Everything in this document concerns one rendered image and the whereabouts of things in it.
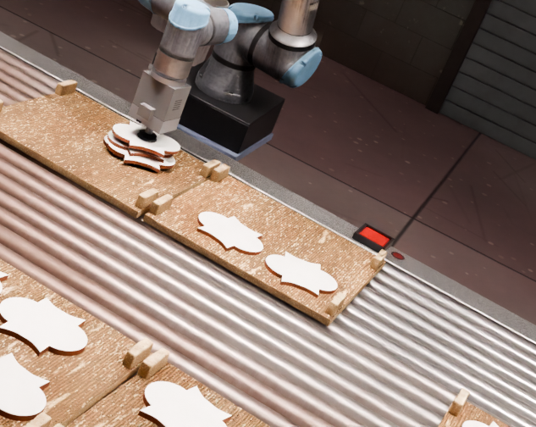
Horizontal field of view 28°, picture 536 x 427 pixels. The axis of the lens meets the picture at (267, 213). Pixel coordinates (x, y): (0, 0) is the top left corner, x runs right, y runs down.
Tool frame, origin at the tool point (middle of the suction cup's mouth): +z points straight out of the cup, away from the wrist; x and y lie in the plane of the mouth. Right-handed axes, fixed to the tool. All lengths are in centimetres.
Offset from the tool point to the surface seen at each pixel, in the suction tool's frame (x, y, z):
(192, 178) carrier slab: 3.8, 11.5, 3.1
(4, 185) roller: -36.1, -4.6, 5.3
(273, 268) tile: -12.5, 42.1, 2.3
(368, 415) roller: -33, 74, 5
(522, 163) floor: 456, -3, 98
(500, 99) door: 470, -36, 72
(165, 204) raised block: -16.2, 17.8, 1.2
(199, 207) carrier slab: -5.8, 19.8, 3.1
